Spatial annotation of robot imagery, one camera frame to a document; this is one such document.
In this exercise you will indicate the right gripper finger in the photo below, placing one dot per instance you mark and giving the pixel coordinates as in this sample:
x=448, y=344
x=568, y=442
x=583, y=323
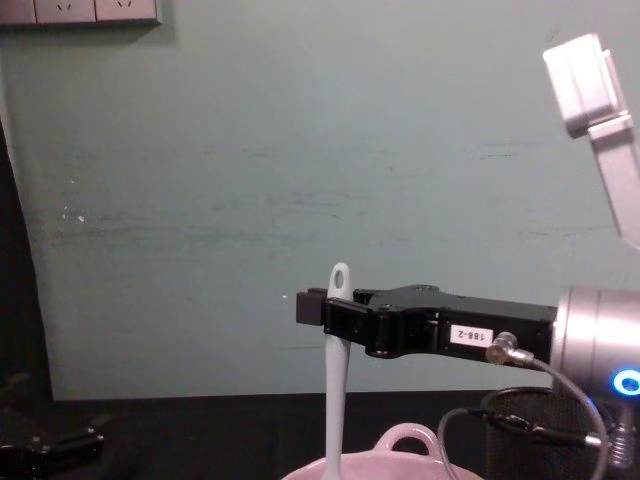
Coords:
x=350, y=320
x=310, y=307

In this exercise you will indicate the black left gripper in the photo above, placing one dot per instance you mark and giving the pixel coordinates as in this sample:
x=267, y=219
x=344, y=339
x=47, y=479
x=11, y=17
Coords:
x=14, y=462

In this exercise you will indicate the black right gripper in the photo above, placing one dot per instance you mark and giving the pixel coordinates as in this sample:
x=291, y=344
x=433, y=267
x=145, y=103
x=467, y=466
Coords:
x=520, y=322

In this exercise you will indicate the pale silicone spatula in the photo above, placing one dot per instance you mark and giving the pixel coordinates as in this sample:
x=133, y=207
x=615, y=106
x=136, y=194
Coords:
x=334, y=390

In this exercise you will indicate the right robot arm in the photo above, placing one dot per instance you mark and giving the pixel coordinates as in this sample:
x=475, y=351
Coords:
x=585, y=330

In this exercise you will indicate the black table cloth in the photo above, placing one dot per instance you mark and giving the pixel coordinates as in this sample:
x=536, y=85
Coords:
x=200, y=440

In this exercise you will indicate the black mesh cup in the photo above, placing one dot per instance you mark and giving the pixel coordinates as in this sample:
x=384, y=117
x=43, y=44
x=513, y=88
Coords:
x=525, y=460

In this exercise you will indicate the black curtain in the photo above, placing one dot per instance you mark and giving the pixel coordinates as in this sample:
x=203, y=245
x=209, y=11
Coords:
x=20, y=300

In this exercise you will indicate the pale wall panel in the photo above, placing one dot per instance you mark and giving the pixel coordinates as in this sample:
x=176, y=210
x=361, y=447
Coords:
x=250, y=150

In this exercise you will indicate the white wall socket panel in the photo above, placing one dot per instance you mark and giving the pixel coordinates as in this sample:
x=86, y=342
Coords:
x=75, y=10

